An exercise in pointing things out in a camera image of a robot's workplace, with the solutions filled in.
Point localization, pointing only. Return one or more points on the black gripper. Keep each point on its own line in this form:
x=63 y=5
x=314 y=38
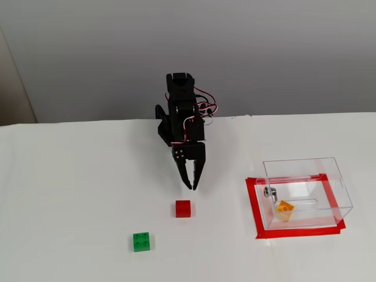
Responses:
x=196 y=153

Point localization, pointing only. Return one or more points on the yellow lego brick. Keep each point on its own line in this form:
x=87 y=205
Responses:
x=284 y=210

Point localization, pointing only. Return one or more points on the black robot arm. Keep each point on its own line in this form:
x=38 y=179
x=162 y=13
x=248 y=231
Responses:
x=180 y=94

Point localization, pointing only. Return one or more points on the red lego brick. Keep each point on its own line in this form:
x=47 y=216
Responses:
x=183 y=209

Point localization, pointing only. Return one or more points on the green lego brick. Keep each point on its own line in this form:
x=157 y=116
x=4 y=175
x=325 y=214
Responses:
x=141 y=242

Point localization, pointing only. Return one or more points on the transparent plastic box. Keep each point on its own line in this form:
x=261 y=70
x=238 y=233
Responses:
x=305 y=188

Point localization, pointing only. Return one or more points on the silver cam lock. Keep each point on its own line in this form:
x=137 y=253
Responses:
x=270 y=193

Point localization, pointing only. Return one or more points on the red tape frame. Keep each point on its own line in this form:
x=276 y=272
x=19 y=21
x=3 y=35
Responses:
x=253 y=205

